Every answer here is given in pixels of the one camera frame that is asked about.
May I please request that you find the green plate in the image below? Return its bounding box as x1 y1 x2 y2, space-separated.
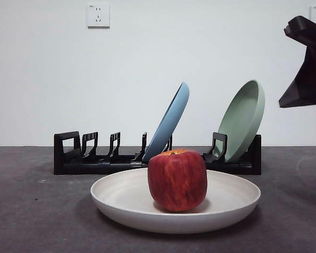
216 80 266 163

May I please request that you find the blue plate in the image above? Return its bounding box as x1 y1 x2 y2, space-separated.
142 81 190 163

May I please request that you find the red yellow apple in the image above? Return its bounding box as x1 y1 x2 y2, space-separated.
147 149 208 213

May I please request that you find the pale yellow plate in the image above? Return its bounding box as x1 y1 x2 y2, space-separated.
90 168 261 235

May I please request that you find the black plate rack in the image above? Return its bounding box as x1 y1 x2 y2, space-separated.
53 131 262 176

